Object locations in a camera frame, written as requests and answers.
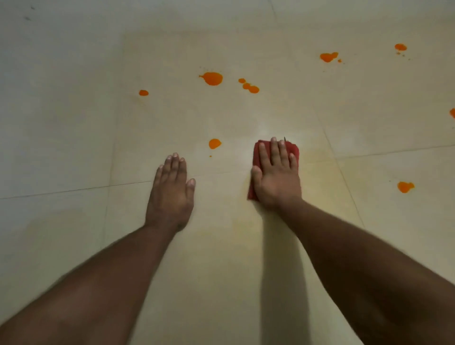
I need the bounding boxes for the person's right forearm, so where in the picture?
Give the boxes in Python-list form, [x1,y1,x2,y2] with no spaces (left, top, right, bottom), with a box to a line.
[279,197,455,345]

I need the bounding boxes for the red cloth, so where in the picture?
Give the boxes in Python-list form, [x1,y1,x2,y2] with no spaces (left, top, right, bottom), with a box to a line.
[247,139,300,202]

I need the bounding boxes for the cream tiled floor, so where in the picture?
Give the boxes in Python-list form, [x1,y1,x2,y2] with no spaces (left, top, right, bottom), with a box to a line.
[0,0,455,345]

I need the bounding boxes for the person's right hand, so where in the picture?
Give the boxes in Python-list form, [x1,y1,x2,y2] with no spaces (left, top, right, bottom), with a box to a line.
[251,137,303,212]

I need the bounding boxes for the orange liquid spill drops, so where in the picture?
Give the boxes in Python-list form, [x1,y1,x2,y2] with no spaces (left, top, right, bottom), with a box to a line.
[138,43,455,194]

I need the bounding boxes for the person's left hand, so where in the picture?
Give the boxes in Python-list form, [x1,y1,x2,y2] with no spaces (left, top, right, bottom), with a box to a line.
[145,153,196,234]

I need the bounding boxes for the person's left forearm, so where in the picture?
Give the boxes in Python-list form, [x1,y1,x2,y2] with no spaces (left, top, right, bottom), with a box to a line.
[0,224,178,345]

